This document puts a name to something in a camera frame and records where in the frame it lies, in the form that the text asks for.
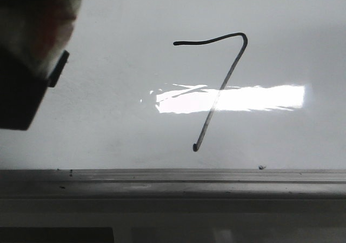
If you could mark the white whiteboard with aluminium frame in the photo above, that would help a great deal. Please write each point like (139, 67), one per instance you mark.
(201, 104)

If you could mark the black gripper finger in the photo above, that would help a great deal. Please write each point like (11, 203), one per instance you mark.
(22, 92)

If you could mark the white marker with taped magnet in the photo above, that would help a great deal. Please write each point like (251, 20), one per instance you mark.
(35, 32)

